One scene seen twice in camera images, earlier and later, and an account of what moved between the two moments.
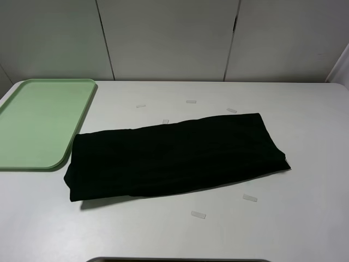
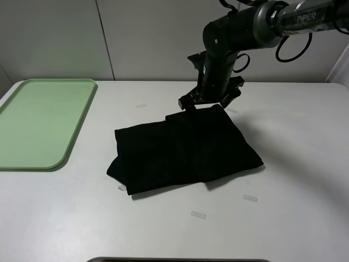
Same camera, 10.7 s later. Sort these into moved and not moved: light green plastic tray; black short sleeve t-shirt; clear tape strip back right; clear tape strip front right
Moved: black short sleeve t-shirt
Not moved: light green plastic tray; clear tape strip back right; clear tape strip front right
